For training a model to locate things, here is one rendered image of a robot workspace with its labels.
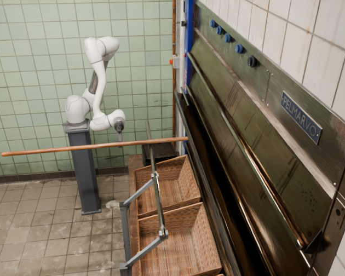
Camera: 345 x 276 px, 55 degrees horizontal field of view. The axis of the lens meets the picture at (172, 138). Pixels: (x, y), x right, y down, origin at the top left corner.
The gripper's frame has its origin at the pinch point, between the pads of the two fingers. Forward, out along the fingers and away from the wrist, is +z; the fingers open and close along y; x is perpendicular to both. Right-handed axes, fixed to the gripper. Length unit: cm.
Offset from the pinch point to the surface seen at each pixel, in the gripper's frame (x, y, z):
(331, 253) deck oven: -55, -59, 161
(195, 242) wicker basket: -47, 58, 53
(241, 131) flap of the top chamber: -54, -56, 93
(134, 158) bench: -11, 61, -60
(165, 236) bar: -21, 2, 95
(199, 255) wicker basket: -47, 56, 66
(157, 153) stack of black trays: -32, 41, -36
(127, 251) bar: 1, 67, 46
